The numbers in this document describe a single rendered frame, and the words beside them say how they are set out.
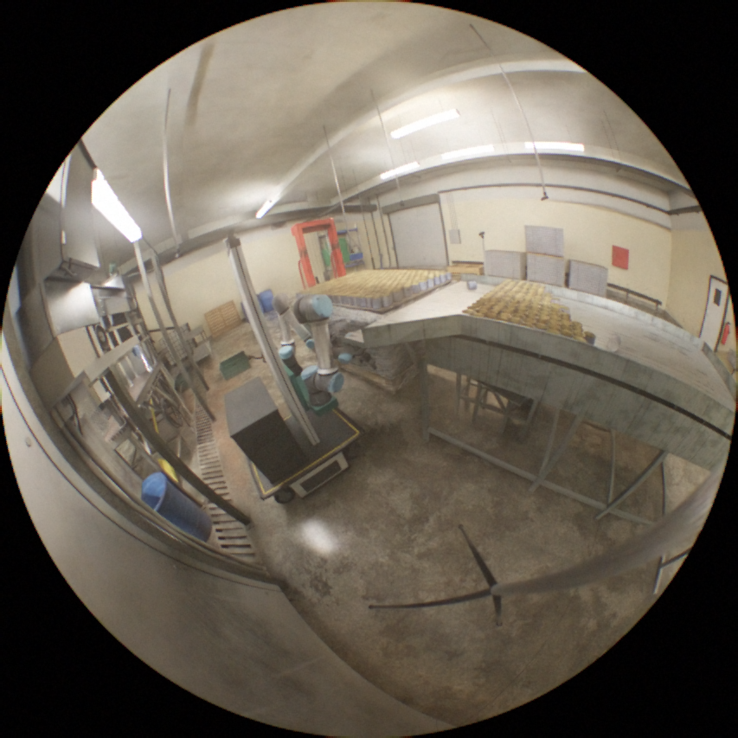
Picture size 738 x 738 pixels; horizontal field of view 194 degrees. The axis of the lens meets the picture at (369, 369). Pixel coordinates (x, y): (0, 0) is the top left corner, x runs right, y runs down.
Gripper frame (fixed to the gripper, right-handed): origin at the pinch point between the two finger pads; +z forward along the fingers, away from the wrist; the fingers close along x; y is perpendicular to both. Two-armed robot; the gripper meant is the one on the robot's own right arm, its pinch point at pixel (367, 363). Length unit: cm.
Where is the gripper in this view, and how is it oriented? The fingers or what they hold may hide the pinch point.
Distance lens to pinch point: 157.9
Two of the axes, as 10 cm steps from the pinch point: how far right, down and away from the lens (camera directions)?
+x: 7.2, 3.6, -5.9
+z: 3.6, 5.3, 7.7
